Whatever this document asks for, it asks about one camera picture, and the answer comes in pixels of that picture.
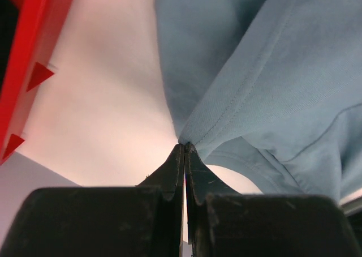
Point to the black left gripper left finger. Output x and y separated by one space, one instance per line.
144 220

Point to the red plastic bin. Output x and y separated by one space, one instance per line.
30 30

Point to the blue grey t shirt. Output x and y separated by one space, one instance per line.
270 89

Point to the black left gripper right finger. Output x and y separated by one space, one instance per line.
223 222

